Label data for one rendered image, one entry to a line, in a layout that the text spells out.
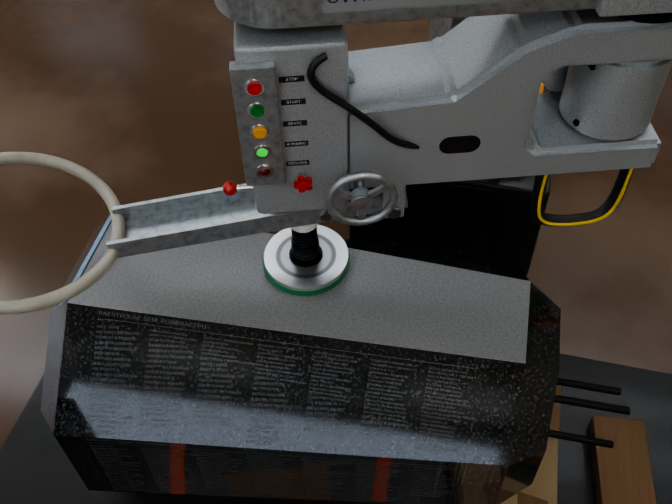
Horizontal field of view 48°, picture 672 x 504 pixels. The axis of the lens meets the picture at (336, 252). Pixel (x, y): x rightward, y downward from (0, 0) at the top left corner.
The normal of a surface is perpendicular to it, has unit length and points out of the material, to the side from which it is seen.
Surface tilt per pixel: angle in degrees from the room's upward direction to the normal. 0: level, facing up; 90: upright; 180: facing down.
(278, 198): 90
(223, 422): 45
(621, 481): 0
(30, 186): 0
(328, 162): 90
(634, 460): 0
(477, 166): 90
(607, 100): 90
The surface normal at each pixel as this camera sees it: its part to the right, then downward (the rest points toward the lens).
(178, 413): -0.13, 0.07
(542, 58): 0.08, 0.76
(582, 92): -0.86, 0.39
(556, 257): -0.02, -0.65
